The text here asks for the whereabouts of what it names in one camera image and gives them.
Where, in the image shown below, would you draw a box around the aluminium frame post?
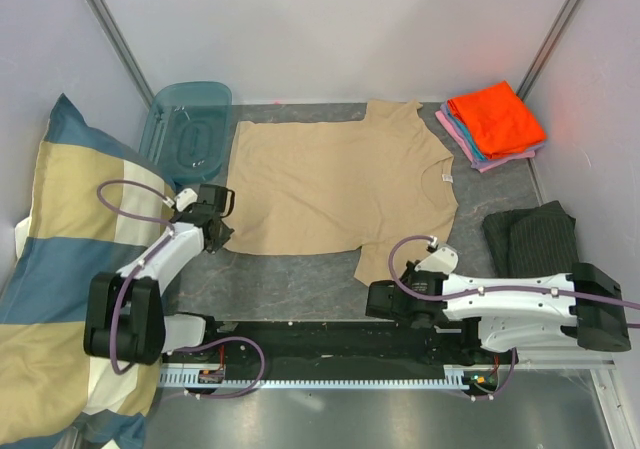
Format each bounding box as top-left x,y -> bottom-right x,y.
85,0 -> 155,107
516,0 -> 584,101

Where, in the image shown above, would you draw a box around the right aluminium frame post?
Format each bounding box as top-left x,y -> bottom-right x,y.
516,0 -> 584,101

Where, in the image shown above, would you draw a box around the blue beige striped pillow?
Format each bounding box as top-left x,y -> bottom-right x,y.
1,97 -> 175,448

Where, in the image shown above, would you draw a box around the dark striped folded garment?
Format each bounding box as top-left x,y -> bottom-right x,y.
482,201 -> 579,278

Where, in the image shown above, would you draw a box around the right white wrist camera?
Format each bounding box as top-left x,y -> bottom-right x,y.
418,237 -> 459,274

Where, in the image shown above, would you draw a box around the left aluminium frame post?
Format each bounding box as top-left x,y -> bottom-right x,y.
85,0 -> 155,107

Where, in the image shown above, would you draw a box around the white slotted cable duct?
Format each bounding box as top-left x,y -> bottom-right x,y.
157,363 -> 498,391

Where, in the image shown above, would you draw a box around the blue plastic bin lid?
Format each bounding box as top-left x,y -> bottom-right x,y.
139,81 -> 232,186

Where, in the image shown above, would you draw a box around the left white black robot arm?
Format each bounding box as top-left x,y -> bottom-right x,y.
84,179 -> 236,375

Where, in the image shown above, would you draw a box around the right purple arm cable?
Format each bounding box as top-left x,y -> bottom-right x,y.
389,235 -> 640,403

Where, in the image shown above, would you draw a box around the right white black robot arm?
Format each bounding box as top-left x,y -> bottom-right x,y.
366,263 -> 631,363

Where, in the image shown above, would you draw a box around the orange folded t shirt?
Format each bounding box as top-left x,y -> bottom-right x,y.
446,81 -> 547,159

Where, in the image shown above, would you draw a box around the beige t shirt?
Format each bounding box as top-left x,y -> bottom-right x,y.
225,100 -> 458,285

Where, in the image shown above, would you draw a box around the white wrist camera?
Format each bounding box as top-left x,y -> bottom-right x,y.
418,237 -> 459,274
163,188 -> 198,212

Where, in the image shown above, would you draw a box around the aluminium floor rails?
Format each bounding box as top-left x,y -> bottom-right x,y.
517,347 -> 615,370

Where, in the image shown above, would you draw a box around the pink folded t shirt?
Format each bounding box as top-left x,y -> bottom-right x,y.
435,110 -> 536,173

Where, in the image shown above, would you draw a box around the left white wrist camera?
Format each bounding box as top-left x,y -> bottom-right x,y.
163,188 -> 198,212

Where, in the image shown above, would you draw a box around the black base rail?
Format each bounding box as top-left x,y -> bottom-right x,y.
159,318 -> 521,383

